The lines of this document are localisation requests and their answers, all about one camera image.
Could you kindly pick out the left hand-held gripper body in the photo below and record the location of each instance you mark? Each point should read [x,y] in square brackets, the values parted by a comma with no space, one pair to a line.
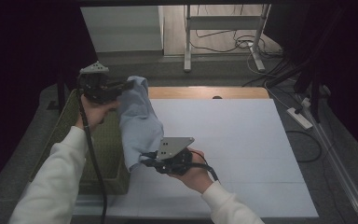
[94,88]

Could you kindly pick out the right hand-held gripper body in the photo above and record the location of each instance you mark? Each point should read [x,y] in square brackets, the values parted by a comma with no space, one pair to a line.
[174,149]

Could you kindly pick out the light blue tank top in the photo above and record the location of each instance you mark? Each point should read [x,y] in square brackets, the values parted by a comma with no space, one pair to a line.
[140,124]

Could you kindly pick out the green woven basket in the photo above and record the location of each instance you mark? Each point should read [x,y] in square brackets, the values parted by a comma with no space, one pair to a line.
[108,143]

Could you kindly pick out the person's left hand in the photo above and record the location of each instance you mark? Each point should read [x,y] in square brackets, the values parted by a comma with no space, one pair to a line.
[93,115]

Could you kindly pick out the person's right hand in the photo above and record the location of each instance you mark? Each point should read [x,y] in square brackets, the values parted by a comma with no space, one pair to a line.
[197,177]

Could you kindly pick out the black tripod stand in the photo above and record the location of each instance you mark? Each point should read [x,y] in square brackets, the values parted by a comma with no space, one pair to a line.
[61,93]

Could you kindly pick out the white cabinet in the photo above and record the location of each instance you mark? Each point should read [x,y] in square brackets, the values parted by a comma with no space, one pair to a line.
[121,28]

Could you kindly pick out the small dark table clip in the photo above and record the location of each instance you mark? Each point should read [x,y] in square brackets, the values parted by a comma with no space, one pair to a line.
[217,97]

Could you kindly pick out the dark curtain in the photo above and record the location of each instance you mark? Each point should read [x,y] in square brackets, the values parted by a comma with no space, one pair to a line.
[18,46]
[354,62]

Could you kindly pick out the white power strip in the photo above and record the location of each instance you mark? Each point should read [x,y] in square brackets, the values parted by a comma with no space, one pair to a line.
[300,118]

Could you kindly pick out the white plug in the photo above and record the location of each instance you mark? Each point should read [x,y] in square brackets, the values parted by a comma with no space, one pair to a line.
[306,102]

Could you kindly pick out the black stand with thick legs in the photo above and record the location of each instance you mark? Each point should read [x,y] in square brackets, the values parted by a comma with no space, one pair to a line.
[315,99]

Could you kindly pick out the white metal desk frame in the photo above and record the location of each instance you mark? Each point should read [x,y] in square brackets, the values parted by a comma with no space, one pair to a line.
[223,22]

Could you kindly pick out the aluminium rail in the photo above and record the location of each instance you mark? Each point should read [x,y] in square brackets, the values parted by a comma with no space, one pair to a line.
[338,165]

